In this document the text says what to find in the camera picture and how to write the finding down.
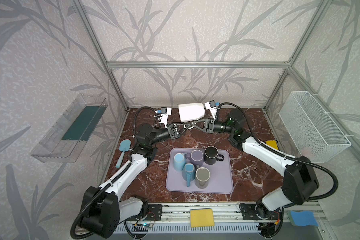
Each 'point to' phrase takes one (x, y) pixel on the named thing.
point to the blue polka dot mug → (188, 173)
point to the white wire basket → (316, 136)
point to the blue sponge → (302, 218)
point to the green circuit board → (143, 227)
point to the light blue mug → (179, 161)
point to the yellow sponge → (201, 217)
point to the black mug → (211, 155)
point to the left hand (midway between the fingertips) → (190, 124)
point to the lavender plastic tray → (221, 180)
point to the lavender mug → (196, 156)
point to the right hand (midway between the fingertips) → (193, 120)
